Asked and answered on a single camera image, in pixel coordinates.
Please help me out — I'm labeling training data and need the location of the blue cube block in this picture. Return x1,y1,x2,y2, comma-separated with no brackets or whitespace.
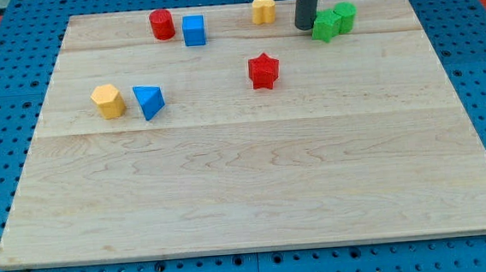
182,15,206,46

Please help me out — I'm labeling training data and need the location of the yellow heart block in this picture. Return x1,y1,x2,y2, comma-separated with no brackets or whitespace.
252,0,276,25

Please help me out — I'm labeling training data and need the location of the light wooden board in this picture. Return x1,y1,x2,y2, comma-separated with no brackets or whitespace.
0,0,486,270

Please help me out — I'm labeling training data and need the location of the red star block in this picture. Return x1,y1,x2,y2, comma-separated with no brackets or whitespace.
247,53,280,90

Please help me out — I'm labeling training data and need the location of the blue triangle block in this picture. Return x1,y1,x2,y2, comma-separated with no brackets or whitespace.
133,86,165,121

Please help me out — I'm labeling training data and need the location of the green star block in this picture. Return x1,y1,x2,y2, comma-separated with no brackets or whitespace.
311,9,342,43

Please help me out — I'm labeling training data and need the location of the red cylinder block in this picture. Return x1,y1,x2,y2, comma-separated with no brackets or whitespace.
149,9,175,40

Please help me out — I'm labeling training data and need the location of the yellow hexagon block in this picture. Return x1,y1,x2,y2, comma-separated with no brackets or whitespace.
90,84,126,120

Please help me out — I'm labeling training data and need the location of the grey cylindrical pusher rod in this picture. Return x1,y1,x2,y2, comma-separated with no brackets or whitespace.
294,0,317,31

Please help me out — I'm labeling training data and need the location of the green cylinder block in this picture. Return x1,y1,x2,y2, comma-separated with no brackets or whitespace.
334,2,357,34

